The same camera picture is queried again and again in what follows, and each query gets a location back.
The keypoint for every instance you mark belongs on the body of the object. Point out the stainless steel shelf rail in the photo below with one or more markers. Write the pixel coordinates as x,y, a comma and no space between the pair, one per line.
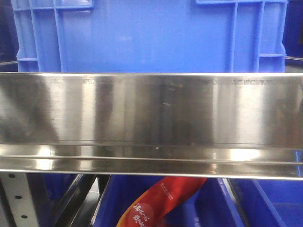
233,125

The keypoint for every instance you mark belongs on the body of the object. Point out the red snack package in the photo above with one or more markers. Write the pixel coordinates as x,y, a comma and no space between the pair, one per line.
156,202

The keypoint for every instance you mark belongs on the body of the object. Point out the blue bin lower right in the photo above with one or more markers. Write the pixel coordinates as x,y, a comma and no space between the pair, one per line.
270,203

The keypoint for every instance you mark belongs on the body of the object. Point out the perforated metal shelf post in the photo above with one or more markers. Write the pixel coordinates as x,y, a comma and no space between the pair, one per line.
17,191

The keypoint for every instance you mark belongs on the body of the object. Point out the large blue crate on shelf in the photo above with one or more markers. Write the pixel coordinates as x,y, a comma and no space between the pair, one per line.
150,35

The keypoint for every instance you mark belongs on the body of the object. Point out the blue bin lower middle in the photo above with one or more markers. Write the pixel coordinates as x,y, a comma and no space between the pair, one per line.
211,206

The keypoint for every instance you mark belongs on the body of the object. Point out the blue bin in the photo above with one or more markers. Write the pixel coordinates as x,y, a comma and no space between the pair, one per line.
270,203
211,206

